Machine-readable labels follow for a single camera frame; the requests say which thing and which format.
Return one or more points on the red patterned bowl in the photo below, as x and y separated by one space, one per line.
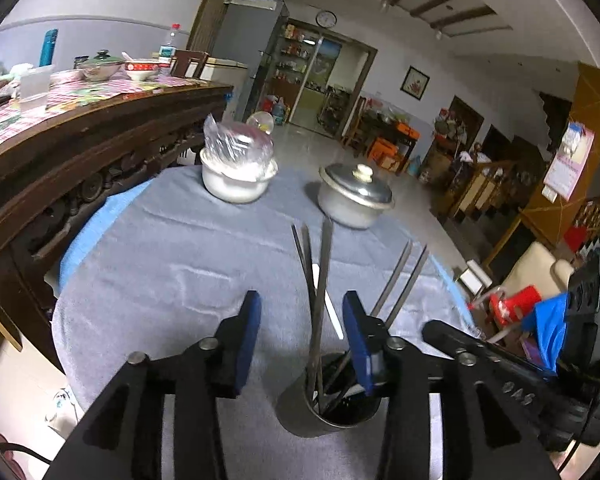
141 71

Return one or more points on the wooden chair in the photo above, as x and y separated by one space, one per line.
187 62

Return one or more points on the white plastic spoon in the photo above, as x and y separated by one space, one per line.
336 317

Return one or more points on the glass lidded bowl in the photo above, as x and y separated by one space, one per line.
99 67

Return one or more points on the grey tablecloth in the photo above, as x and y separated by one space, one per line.
180 270

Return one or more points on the white step stool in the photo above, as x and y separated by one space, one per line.
472 277

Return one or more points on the pink checkered table cover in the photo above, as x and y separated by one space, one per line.
70 100

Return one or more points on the plastic water bottle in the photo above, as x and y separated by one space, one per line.
167 52

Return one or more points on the dark wooden sideboard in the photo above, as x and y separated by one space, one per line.
80 160

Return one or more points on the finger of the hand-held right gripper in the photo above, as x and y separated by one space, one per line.
445 335

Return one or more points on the dark chopstick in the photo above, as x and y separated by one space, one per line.
308 250
395 275
322 300
410 280
300 255

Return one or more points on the wooden stair railing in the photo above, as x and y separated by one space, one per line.
490 185

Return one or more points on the blue table cover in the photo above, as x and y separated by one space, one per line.
105 225

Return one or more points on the blue cloth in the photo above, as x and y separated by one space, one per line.
550 330

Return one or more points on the orange box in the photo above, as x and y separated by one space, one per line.
382 150

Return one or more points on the red plastic stool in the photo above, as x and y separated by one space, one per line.
515 307

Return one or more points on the shelf with goods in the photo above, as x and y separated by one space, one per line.
292 65

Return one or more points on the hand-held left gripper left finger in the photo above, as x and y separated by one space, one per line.
245 345

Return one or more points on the blue thermos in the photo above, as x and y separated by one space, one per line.
48 47

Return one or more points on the aluminium pot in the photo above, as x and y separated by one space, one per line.
350 215

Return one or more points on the blue water jug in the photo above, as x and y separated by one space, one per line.
416 167

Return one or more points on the framed picture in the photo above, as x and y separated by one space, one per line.
415 81

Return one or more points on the grey refrigerator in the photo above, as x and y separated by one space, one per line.
245 45

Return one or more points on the white bowl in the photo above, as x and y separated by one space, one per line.
235 185

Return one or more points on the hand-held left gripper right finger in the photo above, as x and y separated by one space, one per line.
357 347

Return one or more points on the clear plastic container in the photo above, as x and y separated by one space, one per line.
34 87

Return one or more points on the dark wooden table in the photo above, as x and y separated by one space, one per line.
395 132

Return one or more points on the wall calendar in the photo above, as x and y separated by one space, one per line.
570 160

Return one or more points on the aluminium pot lid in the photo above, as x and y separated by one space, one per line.
350 185

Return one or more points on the wall clock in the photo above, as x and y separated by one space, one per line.
326 18

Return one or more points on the white chest freezer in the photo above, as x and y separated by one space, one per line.
225 70

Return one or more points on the black utensil cup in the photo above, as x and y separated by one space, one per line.
305 420

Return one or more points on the cream chair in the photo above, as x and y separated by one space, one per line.
535 265

